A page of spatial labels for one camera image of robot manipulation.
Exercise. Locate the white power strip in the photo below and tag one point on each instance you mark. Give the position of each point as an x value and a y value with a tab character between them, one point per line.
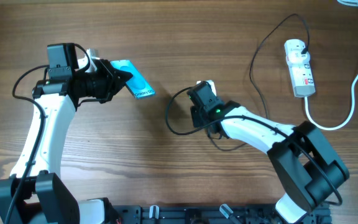
301	75

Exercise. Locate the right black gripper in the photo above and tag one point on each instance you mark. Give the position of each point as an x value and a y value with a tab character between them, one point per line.
194	116

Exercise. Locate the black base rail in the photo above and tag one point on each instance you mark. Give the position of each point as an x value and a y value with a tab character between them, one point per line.
255	213

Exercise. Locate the blue Galaxy smartphone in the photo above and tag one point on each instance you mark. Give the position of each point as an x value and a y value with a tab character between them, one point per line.
137	85

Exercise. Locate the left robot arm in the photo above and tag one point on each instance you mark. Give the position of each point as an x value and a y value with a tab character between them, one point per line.
34	191

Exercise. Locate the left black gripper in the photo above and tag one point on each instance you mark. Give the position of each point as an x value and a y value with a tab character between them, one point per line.
115	79

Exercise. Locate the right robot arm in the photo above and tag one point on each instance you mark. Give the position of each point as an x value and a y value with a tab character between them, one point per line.
308	167

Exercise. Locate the white charger plug adapter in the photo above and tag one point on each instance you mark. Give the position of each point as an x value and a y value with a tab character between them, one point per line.
296	57

